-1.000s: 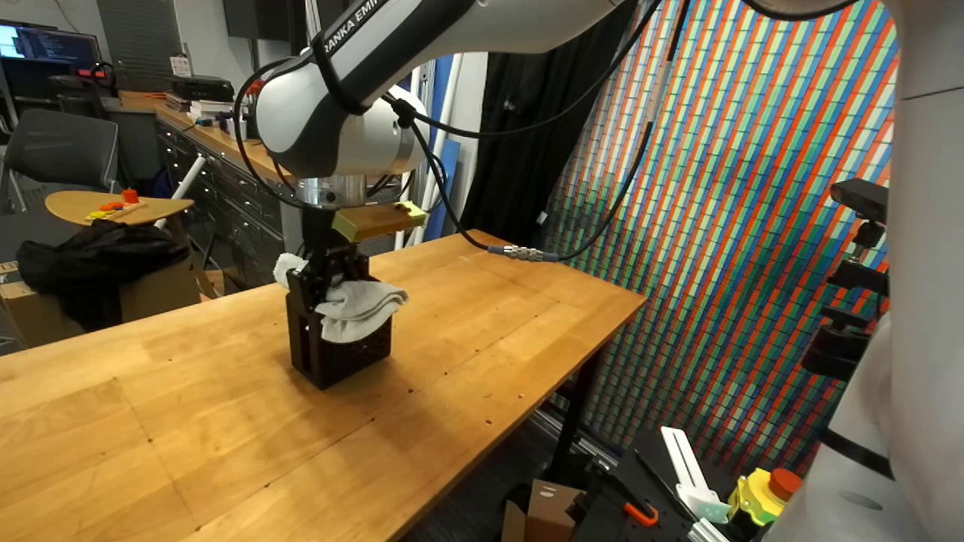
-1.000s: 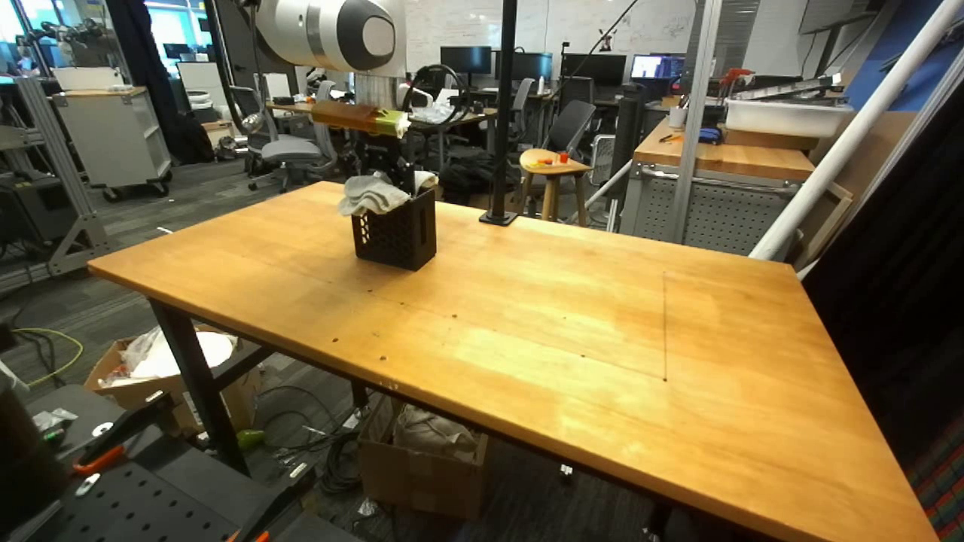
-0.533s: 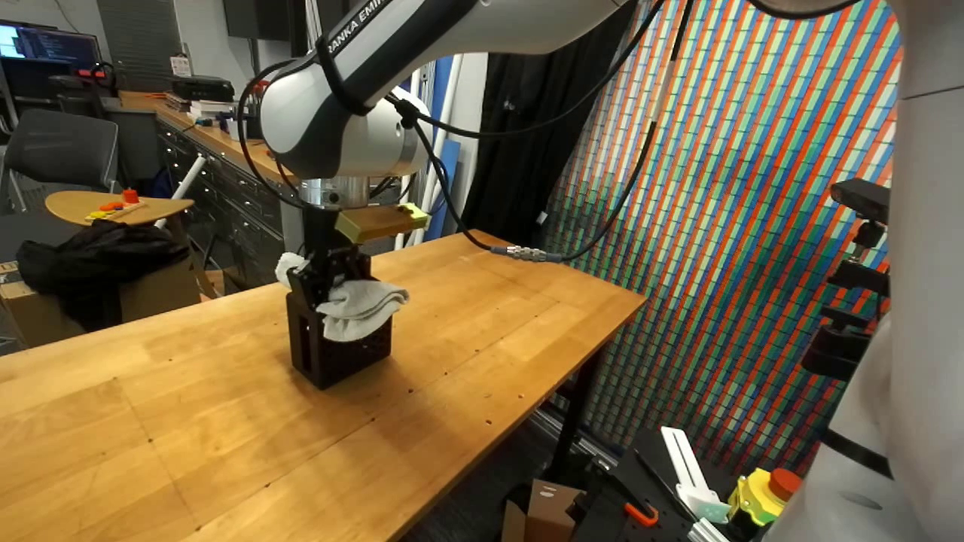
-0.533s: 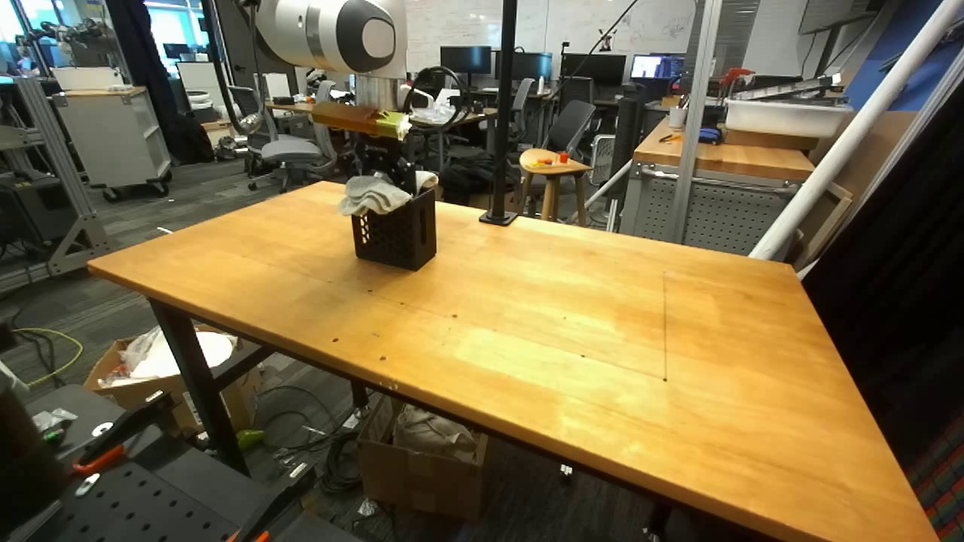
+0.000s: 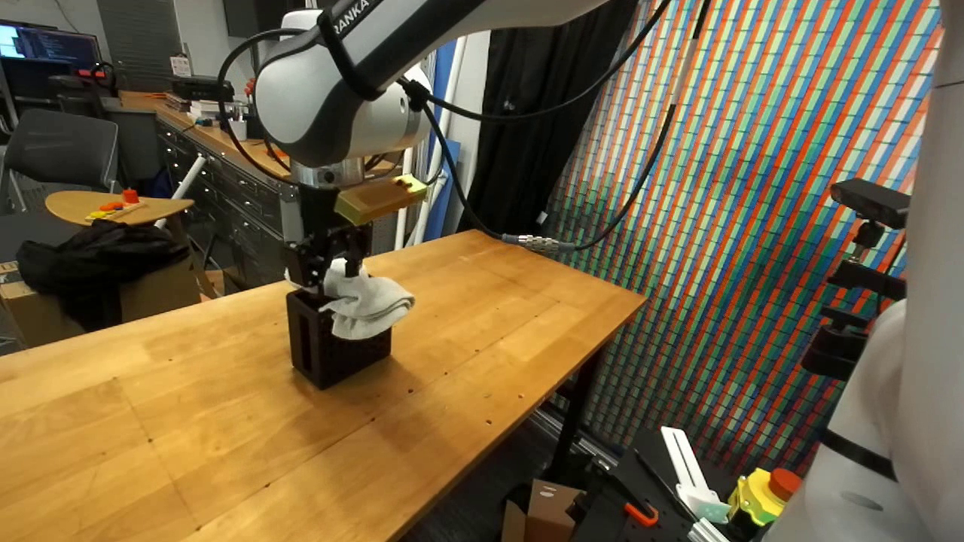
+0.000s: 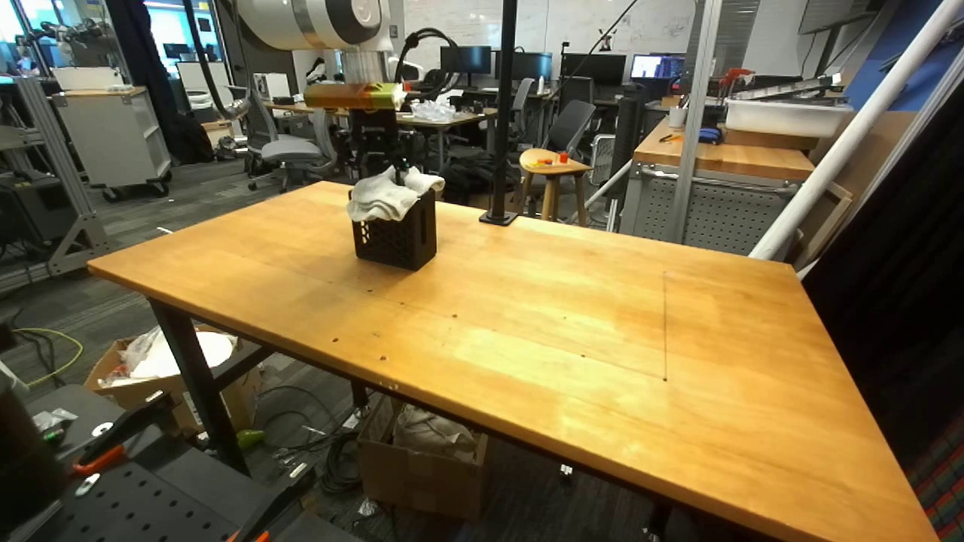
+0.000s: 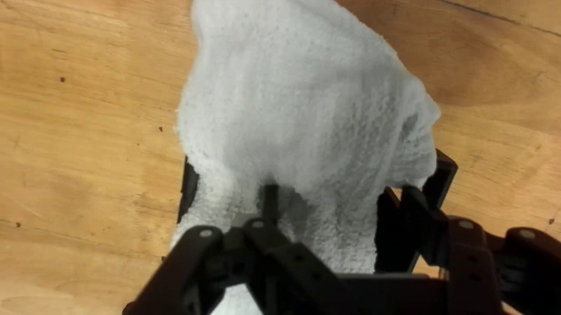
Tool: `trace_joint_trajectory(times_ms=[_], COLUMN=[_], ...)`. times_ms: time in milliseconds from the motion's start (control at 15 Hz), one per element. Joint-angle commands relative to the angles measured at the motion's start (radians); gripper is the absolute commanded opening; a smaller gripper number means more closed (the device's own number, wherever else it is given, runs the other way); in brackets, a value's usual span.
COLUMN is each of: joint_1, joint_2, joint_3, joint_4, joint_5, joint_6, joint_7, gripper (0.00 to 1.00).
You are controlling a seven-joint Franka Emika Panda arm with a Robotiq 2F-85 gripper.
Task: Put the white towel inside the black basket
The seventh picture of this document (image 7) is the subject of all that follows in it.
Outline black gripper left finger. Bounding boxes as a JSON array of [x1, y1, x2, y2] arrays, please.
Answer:
[[121, 155, 340, 315]]

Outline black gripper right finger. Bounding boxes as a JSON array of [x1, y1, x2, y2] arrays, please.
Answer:
[[374, 146, 561, 315]]

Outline white towel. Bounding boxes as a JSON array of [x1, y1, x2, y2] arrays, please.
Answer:
[[169, 0, 444, 315]]

